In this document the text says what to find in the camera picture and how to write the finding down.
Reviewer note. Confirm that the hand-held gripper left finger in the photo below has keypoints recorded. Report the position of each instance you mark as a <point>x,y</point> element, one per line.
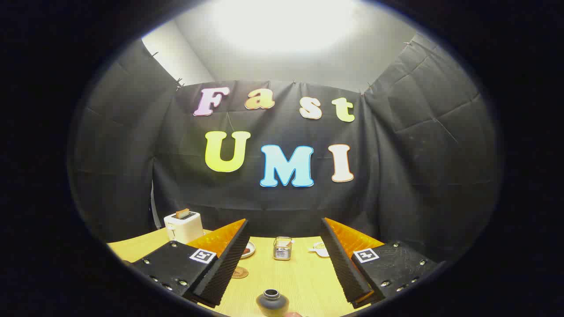
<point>224,264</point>

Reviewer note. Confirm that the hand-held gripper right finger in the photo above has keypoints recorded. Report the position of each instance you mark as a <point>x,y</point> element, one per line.
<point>343,264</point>

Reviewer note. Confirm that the round white plate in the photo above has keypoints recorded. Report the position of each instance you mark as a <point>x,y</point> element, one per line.
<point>249,249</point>

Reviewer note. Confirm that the toast slice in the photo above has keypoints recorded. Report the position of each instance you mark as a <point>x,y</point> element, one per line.
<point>182,213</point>

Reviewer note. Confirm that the wooden table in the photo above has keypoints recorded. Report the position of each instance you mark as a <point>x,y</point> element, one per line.
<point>299,281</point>

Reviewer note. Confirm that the round brown coaster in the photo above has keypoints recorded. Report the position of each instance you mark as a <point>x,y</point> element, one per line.
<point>240,273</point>

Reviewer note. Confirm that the white divided dish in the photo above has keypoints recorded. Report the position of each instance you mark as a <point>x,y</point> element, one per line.
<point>320,250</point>

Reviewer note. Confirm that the white toaster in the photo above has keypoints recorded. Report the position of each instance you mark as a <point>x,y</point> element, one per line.
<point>183,228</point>

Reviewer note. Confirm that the silver bottle with green label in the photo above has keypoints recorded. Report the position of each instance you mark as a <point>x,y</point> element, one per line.
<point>272,303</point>

